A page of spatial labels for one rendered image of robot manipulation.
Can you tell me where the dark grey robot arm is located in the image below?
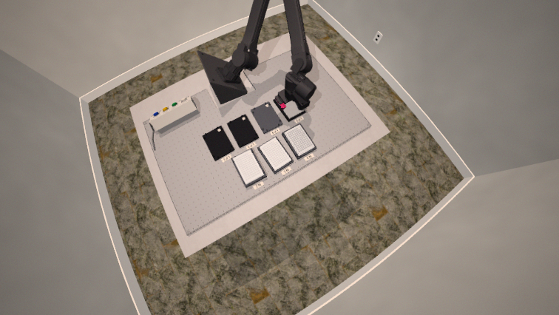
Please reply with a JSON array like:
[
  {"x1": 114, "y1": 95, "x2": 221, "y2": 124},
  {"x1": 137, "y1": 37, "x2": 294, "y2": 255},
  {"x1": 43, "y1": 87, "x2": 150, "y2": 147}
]
[{"x1": 216, "y1": 0, "x2": 316, "y2": 110}]

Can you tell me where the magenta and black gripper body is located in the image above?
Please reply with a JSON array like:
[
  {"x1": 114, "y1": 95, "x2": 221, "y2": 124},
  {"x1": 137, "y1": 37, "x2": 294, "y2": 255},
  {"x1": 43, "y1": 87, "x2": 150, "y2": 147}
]
[{"x1": 275, "y1": 87, "x2": 294, "y2": 104}]

